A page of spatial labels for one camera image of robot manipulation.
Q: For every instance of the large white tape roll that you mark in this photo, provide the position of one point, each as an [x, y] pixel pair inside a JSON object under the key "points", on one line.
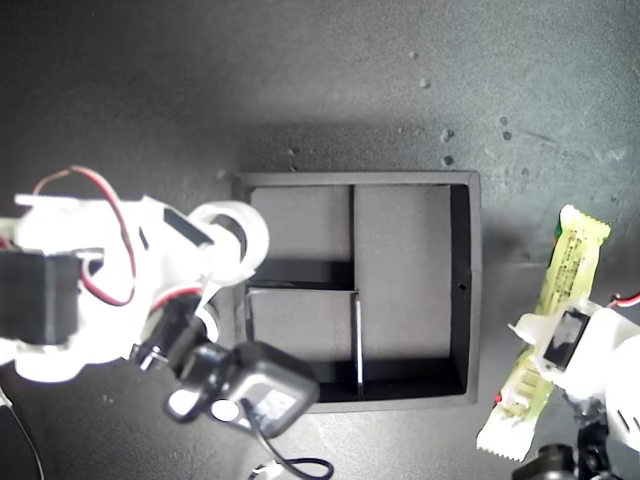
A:
{"points": [[257, 235]]}

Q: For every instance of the black compartment tray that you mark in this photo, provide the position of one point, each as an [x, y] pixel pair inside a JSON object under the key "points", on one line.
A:
{"points": [[400, 235]]}

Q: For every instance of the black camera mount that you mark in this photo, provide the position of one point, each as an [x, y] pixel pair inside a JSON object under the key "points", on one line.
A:
{"points": [[175, 330], [592, 430]]}

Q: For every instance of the snack bar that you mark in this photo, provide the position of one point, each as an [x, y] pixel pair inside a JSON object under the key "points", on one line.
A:
{"points": [[570, 260]]}

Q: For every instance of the small white tape roll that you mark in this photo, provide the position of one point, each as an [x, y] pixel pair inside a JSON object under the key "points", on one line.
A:
{"points": [[214, 322]]}

